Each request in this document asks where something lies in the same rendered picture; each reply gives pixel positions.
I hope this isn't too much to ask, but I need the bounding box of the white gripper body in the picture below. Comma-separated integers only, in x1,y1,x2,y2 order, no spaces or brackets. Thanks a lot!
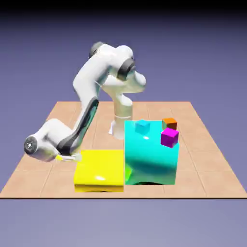
55,152,83,162

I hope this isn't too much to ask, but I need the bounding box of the small cyan cube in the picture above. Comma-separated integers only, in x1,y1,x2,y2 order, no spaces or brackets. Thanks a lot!
135,119,151,135

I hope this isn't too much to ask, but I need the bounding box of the small magenta cube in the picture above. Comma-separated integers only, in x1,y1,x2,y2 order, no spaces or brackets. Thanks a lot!
160,127,179,149

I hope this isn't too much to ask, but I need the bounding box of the small orange cube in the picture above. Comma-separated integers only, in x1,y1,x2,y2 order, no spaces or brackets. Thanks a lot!
162,117,178,131

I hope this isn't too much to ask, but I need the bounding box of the large yellow box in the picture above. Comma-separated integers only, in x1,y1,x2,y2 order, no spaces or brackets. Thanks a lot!
74,149,124,193

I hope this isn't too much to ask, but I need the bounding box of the large cyan box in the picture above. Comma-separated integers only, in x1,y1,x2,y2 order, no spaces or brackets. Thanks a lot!
124,120,180,186

